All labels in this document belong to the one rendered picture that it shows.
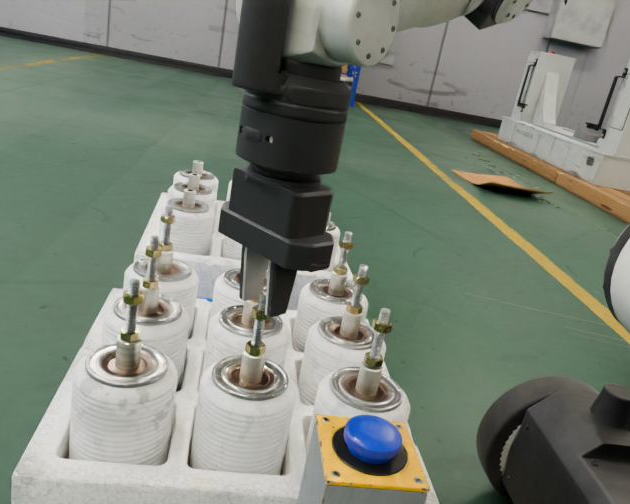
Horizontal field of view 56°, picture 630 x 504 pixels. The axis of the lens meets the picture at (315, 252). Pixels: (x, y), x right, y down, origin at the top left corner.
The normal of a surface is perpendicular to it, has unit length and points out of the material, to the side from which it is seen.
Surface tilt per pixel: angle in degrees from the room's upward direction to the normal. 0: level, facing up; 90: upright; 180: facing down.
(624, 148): 90
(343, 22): 99
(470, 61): 90
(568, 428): 45
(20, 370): 0
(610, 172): 90
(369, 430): 0
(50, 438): 0
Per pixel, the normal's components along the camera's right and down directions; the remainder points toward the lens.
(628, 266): -0.97, -0.20
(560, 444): -0.58, -0.75
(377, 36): 0.77, 0.35
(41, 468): 0.18, -0.92
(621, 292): -0.99, 0.11
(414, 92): 0.07, 0.35
